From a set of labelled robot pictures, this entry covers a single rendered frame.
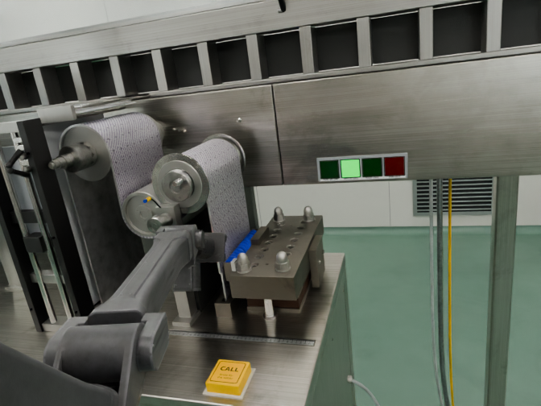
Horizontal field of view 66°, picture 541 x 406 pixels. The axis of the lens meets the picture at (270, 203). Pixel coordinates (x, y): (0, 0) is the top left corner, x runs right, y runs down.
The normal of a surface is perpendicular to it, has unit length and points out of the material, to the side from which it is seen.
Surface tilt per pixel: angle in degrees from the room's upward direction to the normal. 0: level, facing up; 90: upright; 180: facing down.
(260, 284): 90
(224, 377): 0
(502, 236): 90
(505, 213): 90
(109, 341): 30
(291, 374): 0
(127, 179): 92
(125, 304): 6
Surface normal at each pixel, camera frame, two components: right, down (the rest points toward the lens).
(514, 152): -0.28, 0.32
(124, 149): 0.96, 0.00
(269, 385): -0.12, -0.95
